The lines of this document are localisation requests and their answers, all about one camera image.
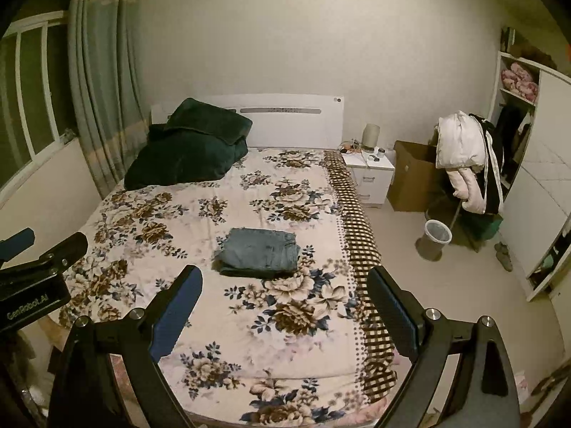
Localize grey curtain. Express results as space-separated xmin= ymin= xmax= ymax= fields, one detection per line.
xmin=67 ymin=0 xmax=155 ymax=197

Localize floral bed sheet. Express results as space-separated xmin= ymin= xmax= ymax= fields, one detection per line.
xmin=58 ymin=148 xmax=398 ymax=425

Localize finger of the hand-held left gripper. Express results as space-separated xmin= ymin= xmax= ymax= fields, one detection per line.
xmin=0 ymin=232 xmax=89 ymax=277
xmin=0 ymin=228 xmax=35 ymax=261

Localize black garment with white stripe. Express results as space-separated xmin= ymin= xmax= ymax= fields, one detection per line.
xmin=468 ymin=114 xmax=507 ymax=215

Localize pair of shoes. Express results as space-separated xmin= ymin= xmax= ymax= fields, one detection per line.
xmin=494 ymin=241 xmax=515 ymax=272

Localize blue jeans pants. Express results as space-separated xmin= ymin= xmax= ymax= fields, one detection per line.
xmin=213 ymin=228 xmax=301 ymax=279

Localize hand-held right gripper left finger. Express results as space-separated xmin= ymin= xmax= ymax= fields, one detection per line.
xmin=48 ymin=264 xmax=204 ymax=428

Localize white puffy jacket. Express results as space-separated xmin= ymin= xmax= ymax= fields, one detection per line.
xmin=435 ymin=111 xmax=491 ymax=215

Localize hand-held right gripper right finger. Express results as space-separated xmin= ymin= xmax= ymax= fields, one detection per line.
xmin=367 ymin=266 xmax=522 ymax=428

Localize dark green blanket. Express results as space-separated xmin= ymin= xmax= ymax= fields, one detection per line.
xmin=123 ymin=97 xmax=253 ymax=191

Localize window frame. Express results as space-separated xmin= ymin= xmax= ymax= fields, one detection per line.
xmin=0 ymin=10 xmax=79 ymax=192

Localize grey table lamp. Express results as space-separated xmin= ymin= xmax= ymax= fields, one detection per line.
xmin=361 ymin=123 xmax=381 ymax=153

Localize pink folded bedding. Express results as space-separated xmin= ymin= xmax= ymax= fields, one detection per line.
xmin=500 ymin=62 xmax=540 ymax=99

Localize white headboard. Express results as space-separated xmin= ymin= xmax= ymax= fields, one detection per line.
xmin=151 ymin=93 xmax=345 ymax=150

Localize green chair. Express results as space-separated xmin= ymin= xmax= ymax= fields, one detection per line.
xmin=450 ymin=187 xmax=502 ymax=253

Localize cardboard box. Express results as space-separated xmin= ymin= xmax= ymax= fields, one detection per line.
xmin=386 ymin=140 xmax=451 ymax=213

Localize white nightstand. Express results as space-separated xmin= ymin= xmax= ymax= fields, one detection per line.
xmin=342 ymin=146 xmax=396 ymax=208

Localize white wardrobe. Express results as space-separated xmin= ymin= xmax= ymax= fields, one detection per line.
xmin=484 ymin=50 xmax=571 ymax=302

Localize white trash bin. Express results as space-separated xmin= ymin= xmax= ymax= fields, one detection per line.
xmin=422 ymin=220 xmax=452 ymax=260

